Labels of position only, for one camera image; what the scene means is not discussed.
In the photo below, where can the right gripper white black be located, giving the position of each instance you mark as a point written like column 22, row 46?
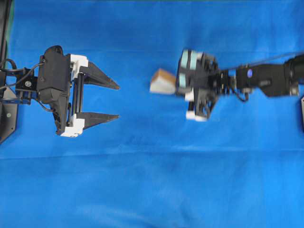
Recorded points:
column 201, row 82

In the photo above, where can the white and brown sponge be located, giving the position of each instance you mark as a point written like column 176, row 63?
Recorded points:
column 163, row 82

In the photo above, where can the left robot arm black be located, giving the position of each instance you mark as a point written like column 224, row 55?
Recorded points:
column 56, row 82

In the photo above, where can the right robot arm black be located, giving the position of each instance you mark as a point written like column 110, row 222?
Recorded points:
column 273, row 80

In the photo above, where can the blue table cloth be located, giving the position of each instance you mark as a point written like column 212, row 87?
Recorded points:
column 152, row 167

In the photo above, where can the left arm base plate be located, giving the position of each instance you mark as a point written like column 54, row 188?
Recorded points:
column 8, row 114

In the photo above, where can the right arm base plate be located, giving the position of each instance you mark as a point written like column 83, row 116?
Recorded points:
column 302, row 111

